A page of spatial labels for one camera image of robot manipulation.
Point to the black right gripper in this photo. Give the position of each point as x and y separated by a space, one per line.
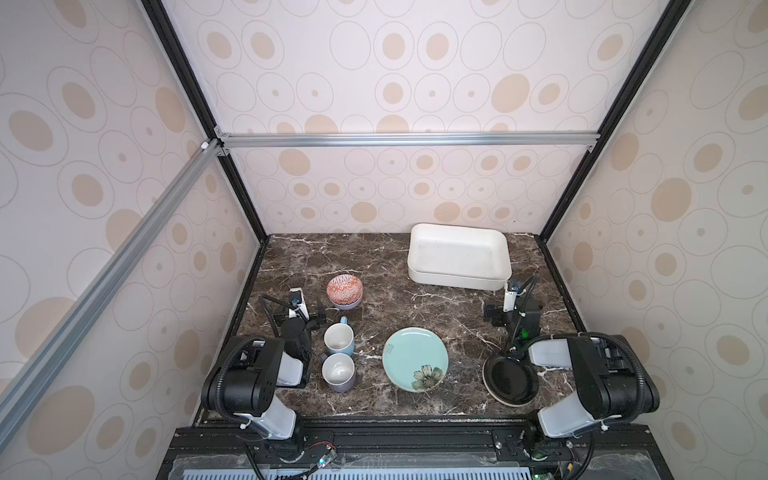
522 309

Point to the black plate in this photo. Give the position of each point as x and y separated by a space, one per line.
510 381

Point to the white plastic bin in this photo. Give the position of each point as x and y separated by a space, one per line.
461 257

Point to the mint green floral plate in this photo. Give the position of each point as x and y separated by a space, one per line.
415 359

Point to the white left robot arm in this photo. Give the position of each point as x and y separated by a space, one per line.
241 386

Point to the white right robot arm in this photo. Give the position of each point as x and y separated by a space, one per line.
612 386

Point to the light blue mug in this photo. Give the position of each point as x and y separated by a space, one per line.
339 338

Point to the grey purple mug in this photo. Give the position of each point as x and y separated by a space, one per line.
339 372

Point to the red patterned bowl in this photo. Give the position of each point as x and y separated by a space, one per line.
345 291

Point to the left diagonal aluminium bar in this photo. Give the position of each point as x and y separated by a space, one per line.
26 390

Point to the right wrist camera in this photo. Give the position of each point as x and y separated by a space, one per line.
511 293

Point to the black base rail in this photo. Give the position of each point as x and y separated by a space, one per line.
416 447

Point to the horizontal aluminium frame bar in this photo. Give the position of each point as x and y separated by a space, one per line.
426 139

